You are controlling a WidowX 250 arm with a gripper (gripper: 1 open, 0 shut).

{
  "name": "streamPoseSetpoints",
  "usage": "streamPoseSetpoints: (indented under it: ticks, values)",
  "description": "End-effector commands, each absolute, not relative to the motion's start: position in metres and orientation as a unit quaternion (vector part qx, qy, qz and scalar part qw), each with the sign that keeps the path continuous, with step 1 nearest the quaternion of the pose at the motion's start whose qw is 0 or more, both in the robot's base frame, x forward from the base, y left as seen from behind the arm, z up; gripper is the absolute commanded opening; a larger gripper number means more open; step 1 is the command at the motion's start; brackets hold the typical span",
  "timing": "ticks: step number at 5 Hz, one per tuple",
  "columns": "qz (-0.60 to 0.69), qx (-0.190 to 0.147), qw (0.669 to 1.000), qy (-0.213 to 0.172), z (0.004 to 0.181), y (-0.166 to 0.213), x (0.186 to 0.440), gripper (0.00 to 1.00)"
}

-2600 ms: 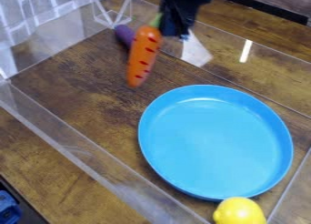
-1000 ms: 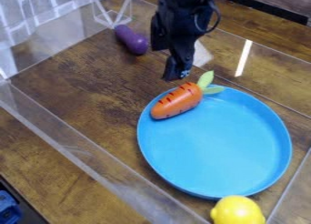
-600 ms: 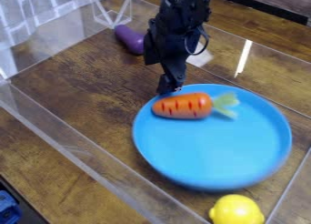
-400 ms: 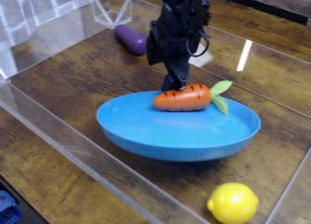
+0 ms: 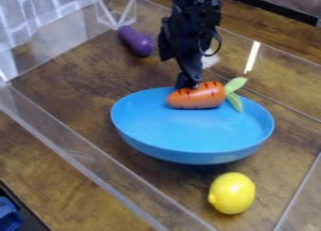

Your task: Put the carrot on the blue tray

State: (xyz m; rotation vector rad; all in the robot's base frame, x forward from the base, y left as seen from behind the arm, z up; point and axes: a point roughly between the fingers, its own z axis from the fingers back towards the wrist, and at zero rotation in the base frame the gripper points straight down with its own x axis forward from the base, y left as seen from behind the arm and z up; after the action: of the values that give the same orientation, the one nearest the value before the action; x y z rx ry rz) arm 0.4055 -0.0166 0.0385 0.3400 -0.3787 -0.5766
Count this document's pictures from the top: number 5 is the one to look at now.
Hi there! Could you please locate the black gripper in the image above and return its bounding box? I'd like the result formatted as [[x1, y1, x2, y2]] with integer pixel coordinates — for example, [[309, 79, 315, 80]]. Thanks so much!
[[158, 0, 223, 89]]

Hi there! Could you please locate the orange toy carrot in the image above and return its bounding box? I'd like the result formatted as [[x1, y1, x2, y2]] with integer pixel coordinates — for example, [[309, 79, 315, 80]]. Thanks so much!
[[168, 77, 248, 112]]

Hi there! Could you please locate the purple toy eggplant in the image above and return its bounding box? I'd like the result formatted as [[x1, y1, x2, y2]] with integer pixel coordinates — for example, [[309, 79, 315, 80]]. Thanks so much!
[[118, 25, 153, 57]]

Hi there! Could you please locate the blue round tray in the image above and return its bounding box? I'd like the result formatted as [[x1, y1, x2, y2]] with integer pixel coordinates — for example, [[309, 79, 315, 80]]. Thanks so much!
[[110, 87, 275, 164]]

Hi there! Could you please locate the yellow toy lemon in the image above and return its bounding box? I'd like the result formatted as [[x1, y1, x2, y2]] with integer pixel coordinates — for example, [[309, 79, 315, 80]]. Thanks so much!
[[208, 172, 256, 215]]

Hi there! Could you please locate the blue object at corner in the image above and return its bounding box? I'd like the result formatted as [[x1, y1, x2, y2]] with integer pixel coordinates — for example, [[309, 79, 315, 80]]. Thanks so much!
[[0, 196, 23, 231]]

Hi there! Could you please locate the clear acrylic enclosure wall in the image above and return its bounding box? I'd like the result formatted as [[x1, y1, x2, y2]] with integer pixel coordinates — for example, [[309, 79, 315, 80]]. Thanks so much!
[[0, 0, 321, 231]]

